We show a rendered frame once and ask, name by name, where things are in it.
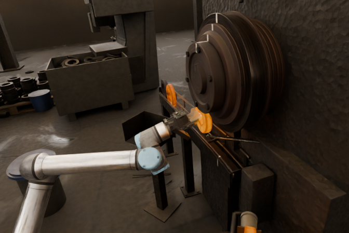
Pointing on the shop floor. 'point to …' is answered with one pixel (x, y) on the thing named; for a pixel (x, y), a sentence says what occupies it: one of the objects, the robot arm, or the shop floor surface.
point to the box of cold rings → (89, 82)
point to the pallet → (22, 92)
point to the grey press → (124, 20)
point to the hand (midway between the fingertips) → (202, 114)
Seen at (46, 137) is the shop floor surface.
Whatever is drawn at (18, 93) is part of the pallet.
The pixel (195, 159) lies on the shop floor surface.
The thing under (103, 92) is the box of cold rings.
